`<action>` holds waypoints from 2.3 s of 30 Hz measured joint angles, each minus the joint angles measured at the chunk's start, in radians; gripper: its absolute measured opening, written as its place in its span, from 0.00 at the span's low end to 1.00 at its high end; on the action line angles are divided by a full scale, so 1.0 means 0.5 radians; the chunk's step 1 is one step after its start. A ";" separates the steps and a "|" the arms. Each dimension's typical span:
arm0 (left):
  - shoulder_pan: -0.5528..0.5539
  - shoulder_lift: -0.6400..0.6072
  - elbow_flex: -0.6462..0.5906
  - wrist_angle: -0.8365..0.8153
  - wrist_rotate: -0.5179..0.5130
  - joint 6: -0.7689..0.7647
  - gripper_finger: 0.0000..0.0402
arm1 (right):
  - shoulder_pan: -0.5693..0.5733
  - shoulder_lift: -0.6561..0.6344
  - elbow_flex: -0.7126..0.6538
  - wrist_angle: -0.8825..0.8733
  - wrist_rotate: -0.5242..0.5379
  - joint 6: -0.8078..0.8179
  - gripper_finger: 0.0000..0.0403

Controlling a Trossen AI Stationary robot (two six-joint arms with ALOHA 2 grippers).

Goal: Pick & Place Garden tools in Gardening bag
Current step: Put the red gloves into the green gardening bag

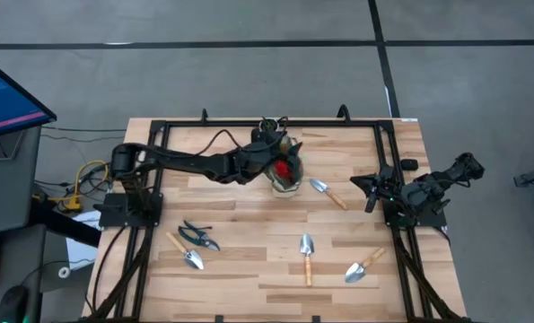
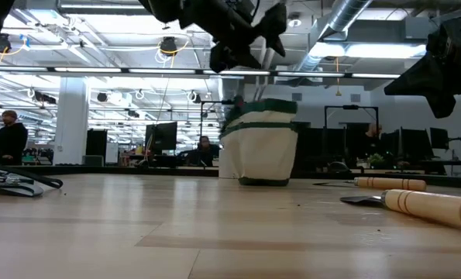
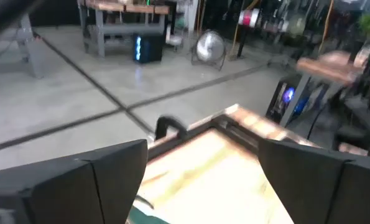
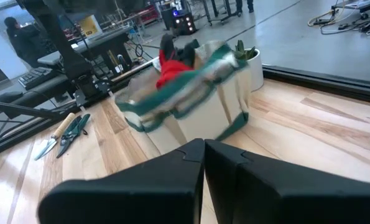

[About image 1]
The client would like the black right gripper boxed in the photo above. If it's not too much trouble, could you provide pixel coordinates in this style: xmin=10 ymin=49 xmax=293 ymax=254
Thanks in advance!
xmin=349 ymin=168 xmax=405 ymax=214

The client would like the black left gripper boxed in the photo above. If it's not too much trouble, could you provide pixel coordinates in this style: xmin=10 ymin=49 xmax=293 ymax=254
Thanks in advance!
xmin=235 ymin=132 xmax=304 ymax=184

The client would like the narrow steel trowel wooden handle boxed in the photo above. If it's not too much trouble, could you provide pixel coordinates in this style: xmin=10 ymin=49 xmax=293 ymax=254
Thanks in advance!
xmin=309 ymin=178 xmax=349 ymax=211

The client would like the beige green canvas gardening bag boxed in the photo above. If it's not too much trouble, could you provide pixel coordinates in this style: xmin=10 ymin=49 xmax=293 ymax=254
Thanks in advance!
xmin=265 ymin=130 xmax=305 ymax=199

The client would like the steel trowel with wooden handle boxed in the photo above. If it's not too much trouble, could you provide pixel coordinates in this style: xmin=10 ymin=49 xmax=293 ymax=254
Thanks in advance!
xmin=344 ymin=247 xmax=386 ymax=284
xmin=299 ymin=232 xmax=316 ymax=288
xmin=165 ymin=231 xmax=206 ymax=271

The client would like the white paper sheet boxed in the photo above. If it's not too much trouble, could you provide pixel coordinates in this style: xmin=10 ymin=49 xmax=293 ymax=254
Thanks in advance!
xmin=64 ymin=210 xmax=104 ymax=271

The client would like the black desk beam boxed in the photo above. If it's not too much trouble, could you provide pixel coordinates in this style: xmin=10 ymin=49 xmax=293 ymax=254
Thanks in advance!
xmin=28 ymin=196 xmax=102 ymax=248

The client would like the monitor with blue screen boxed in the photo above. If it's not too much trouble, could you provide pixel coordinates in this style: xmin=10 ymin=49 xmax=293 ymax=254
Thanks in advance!
xmin=0 ymin=52 xmax=57 ymax=143

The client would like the black computer mouse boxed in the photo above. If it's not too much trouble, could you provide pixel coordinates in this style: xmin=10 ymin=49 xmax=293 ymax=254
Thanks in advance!
xmin=0 ymin=284 xmax=30 ymax=323

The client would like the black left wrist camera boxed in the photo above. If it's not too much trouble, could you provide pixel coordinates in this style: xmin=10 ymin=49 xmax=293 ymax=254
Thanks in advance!
xmin=258 ymin=117 xmax=284 ymax=136

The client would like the black metal table frame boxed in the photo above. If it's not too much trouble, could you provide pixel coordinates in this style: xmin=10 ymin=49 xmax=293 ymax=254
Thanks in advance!
xmin=75 ymin=107 xmax=474 ymax=323

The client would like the yellow cable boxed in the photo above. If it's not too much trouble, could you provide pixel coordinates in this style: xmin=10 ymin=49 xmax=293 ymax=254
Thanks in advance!
xmin=46 ymin=160 xmax=110 ymax=213

